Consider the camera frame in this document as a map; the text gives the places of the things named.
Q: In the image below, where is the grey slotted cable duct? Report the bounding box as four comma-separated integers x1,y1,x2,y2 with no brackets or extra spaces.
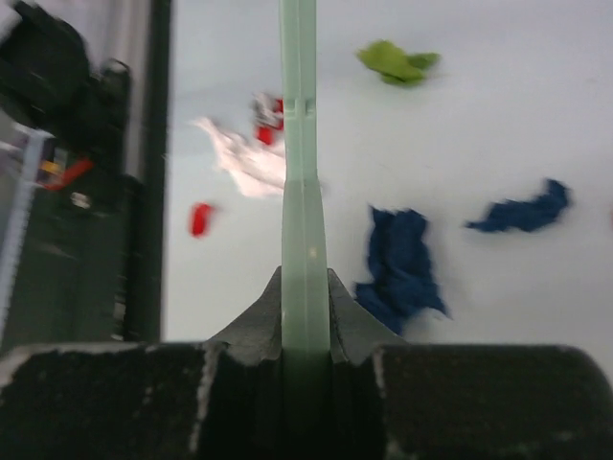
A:
1,130,51,335

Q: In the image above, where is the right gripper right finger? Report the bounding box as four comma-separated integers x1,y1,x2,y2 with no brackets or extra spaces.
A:
329,274,612,459

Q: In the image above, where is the green plastic dustpan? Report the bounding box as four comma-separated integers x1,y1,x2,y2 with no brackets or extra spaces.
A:
280,0,330,451

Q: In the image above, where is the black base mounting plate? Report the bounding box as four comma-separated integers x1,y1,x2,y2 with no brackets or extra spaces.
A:
1,1,172,350

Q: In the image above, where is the large dark blue paper scrap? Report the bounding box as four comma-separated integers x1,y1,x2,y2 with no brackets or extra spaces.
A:
354,207,447,335

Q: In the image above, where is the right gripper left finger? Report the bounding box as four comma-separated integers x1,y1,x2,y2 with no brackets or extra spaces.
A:
1,274,282,460

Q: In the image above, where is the small red scrap bottom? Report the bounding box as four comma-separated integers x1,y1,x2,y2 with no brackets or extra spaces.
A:
190,202,215,238

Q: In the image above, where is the white crumpled paper scrap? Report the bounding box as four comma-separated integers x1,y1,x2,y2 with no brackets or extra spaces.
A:
193,117,286,197

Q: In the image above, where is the small dark blue paper scrap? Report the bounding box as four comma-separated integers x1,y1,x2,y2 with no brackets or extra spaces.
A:
465,178,572,234

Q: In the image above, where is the red grey paper scrap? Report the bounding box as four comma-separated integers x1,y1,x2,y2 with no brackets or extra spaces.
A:
252,93,284,146

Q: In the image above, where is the green paper scrap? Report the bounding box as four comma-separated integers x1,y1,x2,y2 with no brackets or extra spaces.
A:
356,40,441,86

